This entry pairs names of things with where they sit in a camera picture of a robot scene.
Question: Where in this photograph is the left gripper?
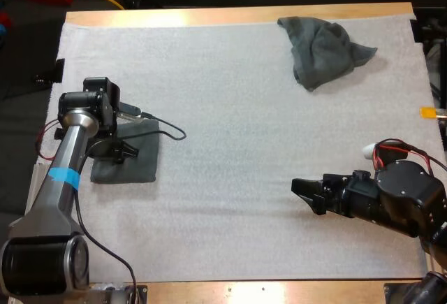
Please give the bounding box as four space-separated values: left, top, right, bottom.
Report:
87 135 140 165

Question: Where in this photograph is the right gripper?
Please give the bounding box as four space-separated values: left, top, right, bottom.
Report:
291 169 379 218

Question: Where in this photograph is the grey-green towel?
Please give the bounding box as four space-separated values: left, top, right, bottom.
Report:
277 16 379 92
89 122 162 184

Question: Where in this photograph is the dark clamp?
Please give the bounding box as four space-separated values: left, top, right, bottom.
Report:
34 58 66 85

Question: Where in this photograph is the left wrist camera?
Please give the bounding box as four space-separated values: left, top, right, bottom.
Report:
117 102 145 124

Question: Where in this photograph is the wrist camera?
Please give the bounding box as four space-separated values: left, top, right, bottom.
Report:
360 144 377 160
117 102 145 124

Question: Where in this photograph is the black cable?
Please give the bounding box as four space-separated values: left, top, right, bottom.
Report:
376 138 447 174
74 110 187 304

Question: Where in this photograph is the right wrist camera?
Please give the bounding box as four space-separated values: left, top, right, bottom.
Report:
360 144 377 160

